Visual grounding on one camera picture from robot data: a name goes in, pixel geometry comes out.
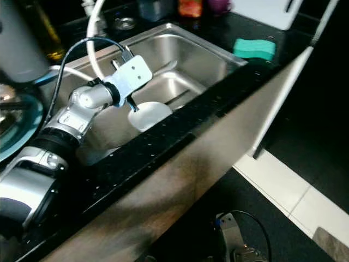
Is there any teal plate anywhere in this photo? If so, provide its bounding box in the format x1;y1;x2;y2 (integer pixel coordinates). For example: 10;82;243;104
0;93;44;162

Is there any grey flask with red badge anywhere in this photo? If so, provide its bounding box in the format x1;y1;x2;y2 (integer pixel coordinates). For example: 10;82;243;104
0;0;50;84

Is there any grey container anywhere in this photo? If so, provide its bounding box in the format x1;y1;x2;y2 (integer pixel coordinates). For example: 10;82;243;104
138;0;176;22

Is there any grey cabinet door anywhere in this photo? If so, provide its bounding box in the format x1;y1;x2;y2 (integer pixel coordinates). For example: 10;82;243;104
41;46;314;262

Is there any purple cup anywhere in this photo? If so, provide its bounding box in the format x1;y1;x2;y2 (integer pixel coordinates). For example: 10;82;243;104
206;0;232;15

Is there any red packet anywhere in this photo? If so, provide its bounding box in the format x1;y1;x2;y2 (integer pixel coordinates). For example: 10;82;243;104
177;0;203;18

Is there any white cutting board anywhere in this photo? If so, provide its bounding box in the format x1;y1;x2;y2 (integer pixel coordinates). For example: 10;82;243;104
229;0;305;31

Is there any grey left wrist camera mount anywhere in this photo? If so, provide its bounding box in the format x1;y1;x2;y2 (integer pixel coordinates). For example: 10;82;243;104
215;213;243;262

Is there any green sponge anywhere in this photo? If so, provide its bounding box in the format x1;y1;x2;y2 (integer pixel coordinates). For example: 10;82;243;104
232;38;276;62

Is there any white bowl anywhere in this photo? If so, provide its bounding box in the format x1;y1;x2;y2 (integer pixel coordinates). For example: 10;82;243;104
130;100;174;133

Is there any yellow oil bottle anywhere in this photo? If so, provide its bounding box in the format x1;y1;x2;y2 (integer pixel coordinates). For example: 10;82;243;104
27;0;66;62

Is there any steel bowl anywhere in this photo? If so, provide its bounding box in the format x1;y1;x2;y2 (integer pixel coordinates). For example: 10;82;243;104
0;83;22;140

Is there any white hose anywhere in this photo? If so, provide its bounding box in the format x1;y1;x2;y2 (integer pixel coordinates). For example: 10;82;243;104
48;0;112;85

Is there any steel sink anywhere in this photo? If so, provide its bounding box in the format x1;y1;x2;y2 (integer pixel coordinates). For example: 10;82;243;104
41;23;249;167

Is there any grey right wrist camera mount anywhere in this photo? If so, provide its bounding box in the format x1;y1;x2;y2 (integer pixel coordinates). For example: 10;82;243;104
107;55;154;107

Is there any round steel counter cap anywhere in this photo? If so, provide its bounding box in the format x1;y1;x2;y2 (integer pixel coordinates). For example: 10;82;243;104
115;15;138;32

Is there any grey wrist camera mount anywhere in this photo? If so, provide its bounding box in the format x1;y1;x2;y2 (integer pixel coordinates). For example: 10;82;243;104
107;55;154;107
215;213;243;262

